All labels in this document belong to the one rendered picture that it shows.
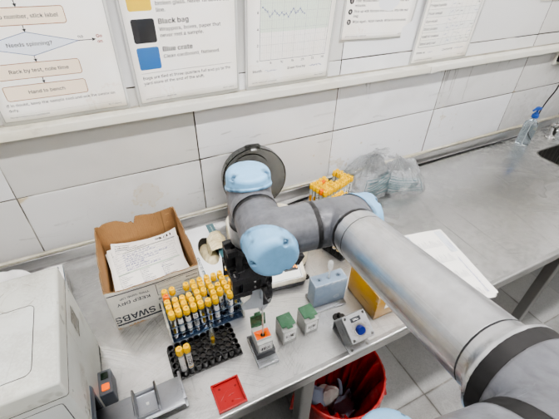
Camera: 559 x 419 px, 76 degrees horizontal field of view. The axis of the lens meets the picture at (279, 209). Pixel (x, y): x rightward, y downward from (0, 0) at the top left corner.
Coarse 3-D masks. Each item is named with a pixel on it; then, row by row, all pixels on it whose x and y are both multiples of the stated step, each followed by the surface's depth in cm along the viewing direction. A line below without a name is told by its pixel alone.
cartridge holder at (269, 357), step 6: (252, 342) 91; (252, 348) 92; (270, 348) 90; (258, 354) 89; (264, 354) 89; (270, 354) 91; (276, 354) 91; (258, 360) 90; (264, 360) 90; (270, 360) 90; (276, 360) 90; (258, 366) 89; (264, 366) 89
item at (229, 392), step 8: (232, 376) 87; (216, 384) 85; (224, 384) 86; (232, 384) 86; (240, 384) 85; (216, 392) 84; (224, 392) 84; (232, 392) 84; (240, 392) 85; (216, 400) 83; (224, 400) 83; (232, 400) 83; (240, 400) 83; (224, 408) 82; (232, 408) 82
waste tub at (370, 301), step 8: (352, 272) 105; (352, 280) 106; (360, 280) 102; (352, 288) 108; (360, 288) 103; (368, 288) 99; (360, 296) 104; (368, 296) 100; (376, 296) 96; (368, 304) 101; (376, 304) 97; (384, 304) 99; (368, 312) 102; (376, 312) 99; (384, 312) 102
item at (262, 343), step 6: (264, 324) 91; (252, 330) 89; (258, 330) 89; (264, 330) 89; (252, 336) 90; (258, 336) 88; (264, 336) 88; (270, 336) 88; (258, 342) 87; (264, 342) 88; (270, 342) 88; (258, 348) 88; (264, 348) 89
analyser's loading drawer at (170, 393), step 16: (160, 384) 82; (176, 384) 82; (128, 400) 79; (144, 400) 79; (160, 400) 79; (176, 400) 79; (96, 416) 76; (112, 416) 76; (128, 416) 77; (144, 416) 76
